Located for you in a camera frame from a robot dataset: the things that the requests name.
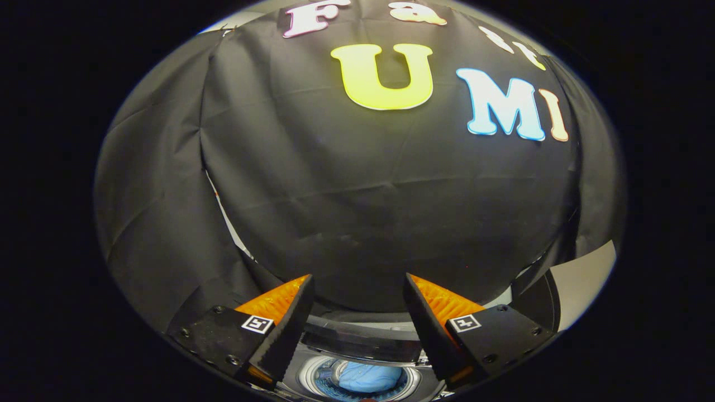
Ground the grey top-load washing machine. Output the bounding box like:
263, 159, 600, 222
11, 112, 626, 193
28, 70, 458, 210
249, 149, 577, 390
277, 313, 450, 402

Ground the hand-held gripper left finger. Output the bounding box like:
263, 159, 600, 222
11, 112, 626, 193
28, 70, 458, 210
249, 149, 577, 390
166, 274, 316, 387

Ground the grey cabinet with dark top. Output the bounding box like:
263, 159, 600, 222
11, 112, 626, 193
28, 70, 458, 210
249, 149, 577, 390
511, 240, 618, 334

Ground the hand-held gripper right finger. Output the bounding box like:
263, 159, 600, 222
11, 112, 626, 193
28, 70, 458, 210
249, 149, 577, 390
403, 273, 555, 390

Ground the light blue polo shirt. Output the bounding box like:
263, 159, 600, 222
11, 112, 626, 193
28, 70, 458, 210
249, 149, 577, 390
338, 362, 404, 393

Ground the black backdrop cloth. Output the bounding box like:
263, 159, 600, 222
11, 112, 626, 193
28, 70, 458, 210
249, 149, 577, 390
94, 0, 626, 336

